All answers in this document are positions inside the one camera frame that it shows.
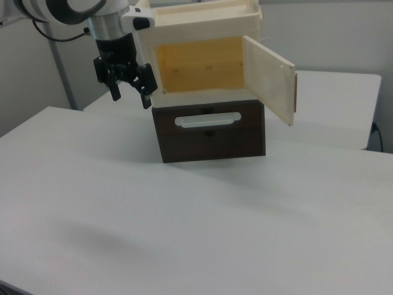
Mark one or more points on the dark brown drawer unit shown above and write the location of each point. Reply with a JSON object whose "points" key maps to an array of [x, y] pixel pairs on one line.
{"points": [[215, 144]]}

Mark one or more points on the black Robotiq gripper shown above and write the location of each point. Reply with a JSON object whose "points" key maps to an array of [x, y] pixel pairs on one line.
{"points": [[118, 52]]}

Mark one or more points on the cream cabinet door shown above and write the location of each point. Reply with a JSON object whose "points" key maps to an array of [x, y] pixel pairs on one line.
{"points": [[270, 80]]}

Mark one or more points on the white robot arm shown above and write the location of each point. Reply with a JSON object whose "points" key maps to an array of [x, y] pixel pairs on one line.
{"points": [[107, 24]]}

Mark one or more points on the cream plastic cabinet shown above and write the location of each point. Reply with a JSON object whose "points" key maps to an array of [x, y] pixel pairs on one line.
{"points": [[199, 27]]}

